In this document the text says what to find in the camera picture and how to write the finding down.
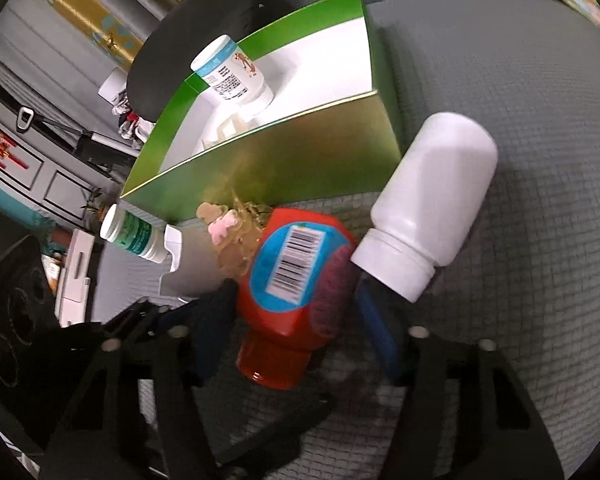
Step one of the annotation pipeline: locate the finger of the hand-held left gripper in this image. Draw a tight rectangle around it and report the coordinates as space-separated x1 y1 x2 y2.
102 298 193 336

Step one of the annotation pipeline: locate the grey and white card packet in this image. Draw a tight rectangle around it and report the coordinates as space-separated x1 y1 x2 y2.
160 223 237 302

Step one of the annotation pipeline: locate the white drawer unit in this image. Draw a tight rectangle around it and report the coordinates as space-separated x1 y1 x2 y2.
55 230 97 329

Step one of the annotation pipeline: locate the white bottle with blue label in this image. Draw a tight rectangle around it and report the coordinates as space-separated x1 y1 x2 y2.
189 34 275 111

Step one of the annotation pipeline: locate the pile of clothes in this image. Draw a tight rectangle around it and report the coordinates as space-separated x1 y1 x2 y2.
112 92 154 150

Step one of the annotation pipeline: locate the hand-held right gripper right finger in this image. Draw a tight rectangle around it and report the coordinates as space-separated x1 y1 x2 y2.
356 280 567 480

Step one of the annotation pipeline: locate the small potted plant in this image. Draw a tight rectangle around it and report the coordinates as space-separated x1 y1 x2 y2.
80 187 104 222

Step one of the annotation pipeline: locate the green cardboard box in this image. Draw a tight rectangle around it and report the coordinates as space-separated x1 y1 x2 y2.
120 0 404 224

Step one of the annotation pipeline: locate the black round stool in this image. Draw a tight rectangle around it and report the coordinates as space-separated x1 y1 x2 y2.
126 0 262 124

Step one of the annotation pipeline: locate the small beige item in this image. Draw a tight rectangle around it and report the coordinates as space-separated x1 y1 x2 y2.
202 112 262 152

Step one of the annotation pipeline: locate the grey quilted sofa cover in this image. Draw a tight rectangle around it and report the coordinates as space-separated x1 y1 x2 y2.
91 0 600 480

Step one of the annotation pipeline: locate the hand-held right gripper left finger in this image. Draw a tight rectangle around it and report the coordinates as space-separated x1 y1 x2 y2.
40 282 241 480

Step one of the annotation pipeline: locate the white bottle with green label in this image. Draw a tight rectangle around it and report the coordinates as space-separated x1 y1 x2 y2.
99 203 174 264

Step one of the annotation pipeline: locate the red bottle with blue label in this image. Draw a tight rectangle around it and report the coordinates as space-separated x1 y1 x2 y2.
235 207 359 392

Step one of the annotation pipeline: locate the gold patterned curtain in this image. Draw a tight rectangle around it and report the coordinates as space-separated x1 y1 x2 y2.
25 0 217 72

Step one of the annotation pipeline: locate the grey cabinet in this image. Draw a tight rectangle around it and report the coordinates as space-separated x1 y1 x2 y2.
0 67 137 227

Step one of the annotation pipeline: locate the large plain white bottle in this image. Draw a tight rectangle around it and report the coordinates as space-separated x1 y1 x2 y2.
350 112 499 304

